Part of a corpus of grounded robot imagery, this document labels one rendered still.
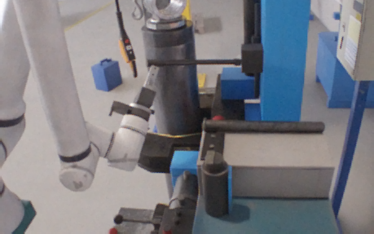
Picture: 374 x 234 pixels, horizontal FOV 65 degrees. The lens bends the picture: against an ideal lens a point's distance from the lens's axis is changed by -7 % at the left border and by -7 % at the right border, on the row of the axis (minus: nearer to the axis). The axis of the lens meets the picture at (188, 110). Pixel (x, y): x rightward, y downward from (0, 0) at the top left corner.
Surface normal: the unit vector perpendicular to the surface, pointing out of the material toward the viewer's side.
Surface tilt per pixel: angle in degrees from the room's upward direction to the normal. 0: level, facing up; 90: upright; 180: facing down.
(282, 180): 90
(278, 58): 90
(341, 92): 90
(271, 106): 90
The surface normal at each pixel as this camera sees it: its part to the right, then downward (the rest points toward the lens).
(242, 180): -0.15, 0.51
